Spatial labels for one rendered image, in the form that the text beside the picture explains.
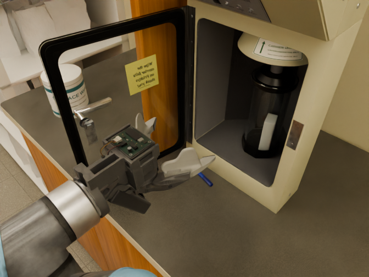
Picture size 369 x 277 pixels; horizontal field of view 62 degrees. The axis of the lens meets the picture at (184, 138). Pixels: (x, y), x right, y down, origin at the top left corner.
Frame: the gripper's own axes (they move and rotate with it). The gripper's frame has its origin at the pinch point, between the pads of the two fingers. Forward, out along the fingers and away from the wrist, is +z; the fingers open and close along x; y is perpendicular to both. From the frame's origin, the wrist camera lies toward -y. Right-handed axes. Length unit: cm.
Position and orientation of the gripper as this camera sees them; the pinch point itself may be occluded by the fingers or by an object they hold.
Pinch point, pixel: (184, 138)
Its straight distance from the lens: 56.1
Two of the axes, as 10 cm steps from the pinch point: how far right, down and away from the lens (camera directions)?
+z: 7.0, -5.1, 5.0
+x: -7.1, -4.6, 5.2
